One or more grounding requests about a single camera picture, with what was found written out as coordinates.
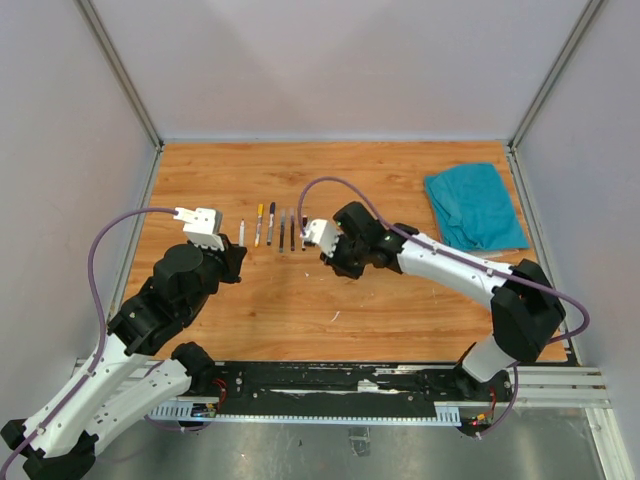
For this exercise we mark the yellow capped white marker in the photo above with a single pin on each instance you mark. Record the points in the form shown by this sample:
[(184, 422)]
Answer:
[(259, 223)]

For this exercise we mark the white marker blue end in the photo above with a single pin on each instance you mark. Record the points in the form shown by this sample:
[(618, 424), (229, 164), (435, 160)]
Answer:
[(271, 222)]

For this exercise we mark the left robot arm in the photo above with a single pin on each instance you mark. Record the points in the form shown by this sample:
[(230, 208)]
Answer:
[(64, 438)]

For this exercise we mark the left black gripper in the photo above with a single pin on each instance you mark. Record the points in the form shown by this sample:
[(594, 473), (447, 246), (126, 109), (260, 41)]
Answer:
[(232, 257)]

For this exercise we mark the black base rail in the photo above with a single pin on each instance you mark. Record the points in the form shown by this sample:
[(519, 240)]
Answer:
[(351, 390)]

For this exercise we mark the purple gel pen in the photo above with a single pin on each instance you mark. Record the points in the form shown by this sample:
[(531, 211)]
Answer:
[(292, 225)]

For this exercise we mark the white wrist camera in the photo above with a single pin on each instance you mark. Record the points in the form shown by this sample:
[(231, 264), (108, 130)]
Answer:
[(202, 227), (323, 234)]

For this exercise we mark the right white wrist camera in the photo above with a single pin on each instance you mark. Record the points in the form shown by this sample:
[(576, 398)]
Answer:
[(323, 234)]

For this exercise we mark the teal cloth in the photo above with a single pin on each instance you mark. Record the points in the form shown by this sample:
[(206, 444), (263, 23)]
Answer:
[(473, 209)]

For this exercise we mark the dark blue-green gel pen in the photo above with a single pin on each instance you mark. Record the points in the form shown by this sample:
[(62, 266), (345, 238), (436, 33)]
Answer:
[(282, 230)]

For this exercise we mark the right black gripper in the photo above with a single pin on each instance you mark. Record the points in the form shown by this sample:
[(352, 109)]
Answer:
[(335, 263)]

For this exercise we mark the white marker black tip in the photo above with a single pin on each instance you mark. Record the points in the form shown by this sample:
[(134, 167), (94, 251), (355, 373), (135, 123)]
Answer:
[(305, 221)]

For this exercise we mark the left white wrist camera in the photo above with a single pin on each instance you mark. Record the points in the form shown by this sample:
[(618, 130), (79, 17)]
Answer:
[(202, 227)]

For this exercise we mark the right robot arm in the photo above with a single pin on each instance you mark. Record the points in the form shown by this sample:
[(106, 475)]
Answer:
[(525, 313)]

